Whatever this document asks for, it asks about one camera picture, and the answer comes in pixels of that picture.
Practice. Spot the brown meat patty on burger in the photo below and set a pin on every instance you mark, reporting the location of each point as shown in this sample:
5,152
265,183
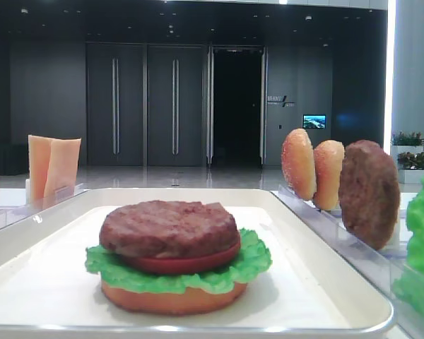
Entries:
169,229

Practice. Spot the red tomato slice on burger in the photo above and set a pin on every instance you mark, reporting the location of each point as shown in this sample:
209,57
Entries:
180,266

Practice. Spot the green lettuce leaf on burger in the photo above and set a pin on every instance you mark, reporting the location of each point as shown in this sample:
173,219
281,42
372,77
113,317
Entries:
253,259

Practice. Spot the brown meat patty standing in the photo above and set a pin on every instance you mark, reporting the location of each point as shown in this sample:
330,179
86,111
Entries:
369,193

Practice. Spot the green lettuce leaf standing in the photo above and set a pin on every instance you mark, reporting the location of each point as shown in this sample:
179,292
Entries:
410,286

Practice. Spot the sesame bun slice far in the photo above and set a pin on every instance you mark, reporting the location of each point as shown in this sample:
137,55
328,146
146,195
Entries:
297,162

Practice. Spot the sesame bun slice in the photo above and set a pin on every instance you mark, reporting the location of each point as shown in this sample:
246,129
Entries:
328,157
297,162

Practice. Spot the dark double door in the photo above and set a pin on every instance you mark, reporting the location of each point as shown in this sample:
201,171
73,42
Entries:
146,105

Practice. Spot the sesame bun slice near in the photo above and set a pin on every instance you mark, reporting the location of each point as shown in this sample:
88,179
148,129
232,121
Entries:
328,157

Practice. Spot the bottom bun slice on tray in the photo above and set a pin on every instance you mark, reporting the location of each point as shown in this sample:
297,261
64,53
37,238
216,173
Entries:
192,301

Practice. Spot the potted plants in white planters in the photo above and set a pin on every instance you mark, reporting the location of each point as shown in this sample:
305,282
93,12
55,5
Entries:
407,150

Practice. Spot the cream rectangular serving tray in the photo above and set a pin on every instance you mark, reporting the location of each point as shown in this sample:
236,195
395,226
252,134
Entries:
308,292

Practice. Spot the wall mounted display screen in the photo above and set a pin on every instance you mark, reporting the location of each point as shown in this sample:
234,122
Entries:
314,121

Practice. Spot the clear holder left side rail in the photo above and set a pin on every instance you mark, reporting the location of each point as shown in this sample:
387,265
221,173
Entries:
11,214

